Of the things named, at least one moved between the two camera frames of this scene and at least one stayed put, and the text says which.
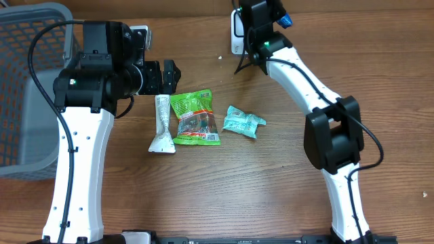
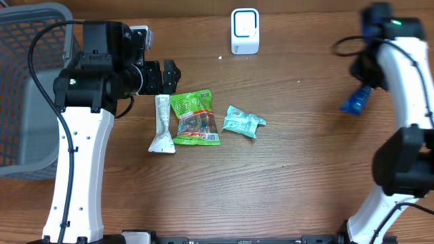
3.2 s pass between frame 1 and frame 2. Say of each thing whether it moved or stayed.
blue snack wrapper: moved
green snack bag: stayed
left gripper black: stayed
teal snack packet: stayed
